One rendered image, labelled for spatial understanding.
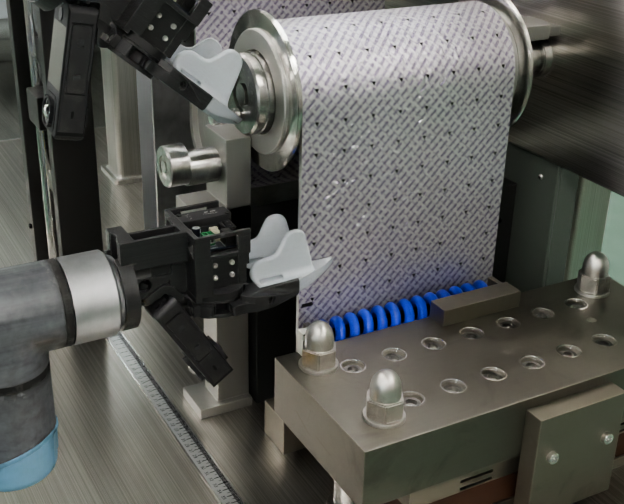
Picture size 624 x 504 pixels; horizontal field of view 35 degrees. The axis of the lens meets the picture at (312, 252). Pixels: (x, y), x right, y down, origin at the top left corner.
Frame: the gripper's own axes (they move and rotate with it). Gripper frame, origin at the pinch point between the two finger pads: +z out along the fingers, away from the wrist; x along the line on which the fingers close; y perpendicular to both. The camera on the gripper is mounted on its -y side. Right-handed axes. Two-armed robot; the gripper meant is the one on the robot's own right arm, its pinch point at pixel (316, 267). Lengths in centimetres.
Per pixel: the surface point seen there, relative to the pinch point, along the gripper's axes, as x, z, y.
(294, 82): -0.6, -3.1, 18.6
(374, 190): -0.3, 5.9, 7.0
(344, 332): -3.6, 1.2, -5.6
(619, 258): 149, 208, -109
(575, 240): 13.1, 46.6, -12.1
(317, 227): -0.3, -0.2, 4.3
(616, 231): 167, 224, -109
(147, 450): 4.7, -16.2, -19.1
